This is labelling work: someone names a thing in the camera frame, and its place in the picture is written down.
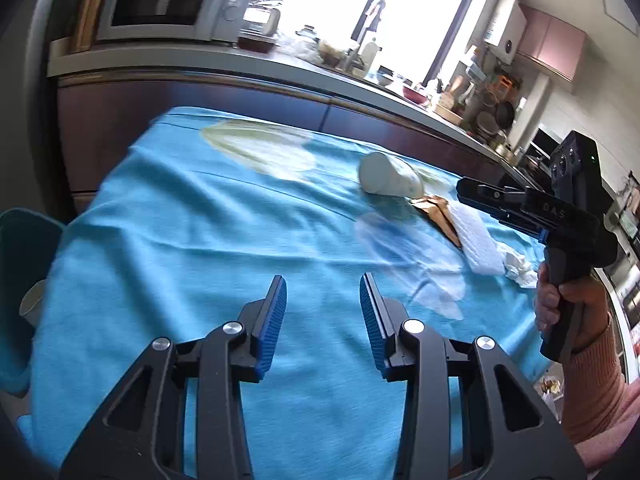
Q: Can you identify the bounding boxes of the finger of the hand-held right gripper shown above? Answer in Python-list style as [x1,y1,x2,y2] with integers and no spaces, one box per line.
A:
[456,176,527,202]
[456,194,549,235]

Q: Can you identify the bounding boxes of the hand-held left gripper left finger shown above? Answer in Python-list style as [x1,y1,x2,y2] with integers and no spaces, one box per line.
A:
[59,274,289,480]

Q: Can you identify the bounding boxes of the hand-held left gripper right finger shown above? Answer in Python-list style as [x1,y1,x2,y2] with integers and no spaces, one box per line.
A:
[358,272,587,480]

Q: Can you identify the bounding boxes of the white tissue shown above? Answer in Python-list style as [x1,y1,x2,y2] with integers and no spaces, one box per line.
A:
[500,245,539,289]

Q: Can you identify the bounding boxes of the brown foil wrapper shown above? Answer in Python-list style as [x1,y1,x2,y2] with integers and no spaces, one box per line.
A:
[410,195,464,249]

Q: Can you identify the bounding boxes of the blue plastic bin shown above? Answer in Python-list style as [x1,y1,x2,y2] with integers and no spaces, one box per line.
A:
[0,209,67,397]

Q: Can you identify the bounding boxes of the person's right forearm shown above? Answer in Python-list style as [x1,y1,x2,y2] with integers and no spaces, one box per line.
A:
[555,312,640,480]

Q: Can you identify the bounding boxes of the person's right hand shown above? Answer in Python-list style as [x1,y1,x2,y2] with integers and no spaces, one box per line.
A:
[533,262,614,354]

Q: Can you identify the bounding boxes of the pale yellow bowl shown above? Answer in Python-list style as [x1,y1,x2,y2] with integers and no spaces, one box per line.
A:
[432,102,466,124]

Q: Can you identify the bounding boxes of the blue floral tablecloth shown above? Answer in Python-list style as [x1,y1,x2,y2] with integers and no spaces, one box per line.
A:
[17,106,566,480]

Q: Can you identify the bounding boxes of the white water heater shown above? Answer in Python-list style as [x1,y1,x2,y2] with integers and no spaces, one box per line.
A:
[482,0,529,66]

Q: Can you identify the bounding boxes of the white soap bottle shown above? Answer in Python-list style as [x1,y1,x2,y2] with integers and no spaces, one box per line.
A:
[359,37,381,76]

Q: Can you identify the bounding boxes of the steel kitchen faucet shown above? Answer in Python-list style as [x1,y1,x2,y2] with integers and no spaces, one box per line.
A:
[345,0,386,74]

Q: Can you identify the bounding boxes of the clear plastic bag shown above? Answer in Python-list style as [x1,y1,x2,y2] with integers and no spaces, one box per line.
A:
[277,32,321,64]

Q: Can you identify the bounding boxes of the brown base cabinets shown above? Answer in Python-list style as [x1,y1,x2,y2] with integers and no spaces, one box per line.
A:
[56,72,507,212]

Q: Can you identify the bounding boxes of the dark red lidded container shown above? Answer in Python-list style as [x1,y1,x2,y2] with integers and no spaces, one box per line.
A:
[237,32,277,54]

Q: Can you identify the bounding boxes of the glass kettle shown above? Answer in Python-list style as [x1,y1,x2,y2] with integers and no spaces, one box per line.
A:
[242,0,284,37]

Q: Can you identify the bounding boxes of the white kitchen countertop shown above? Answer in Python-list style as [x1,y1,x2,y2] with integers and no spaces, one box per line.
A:
[47,42,532,172]

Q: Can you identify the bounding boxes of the white microwave oven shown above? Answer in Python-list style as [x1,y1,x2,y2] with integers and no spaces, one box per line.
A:
[95,0,261,44]

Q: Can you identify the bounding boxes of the copper thermos flask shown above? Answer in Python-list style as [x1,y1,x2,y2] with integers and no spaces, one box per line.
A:
[67,0,114,54]

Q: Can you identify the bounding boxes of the pink wall cabinet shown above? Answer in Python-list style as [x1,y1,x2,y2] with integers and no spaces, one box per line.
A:
[517,7,587,81]

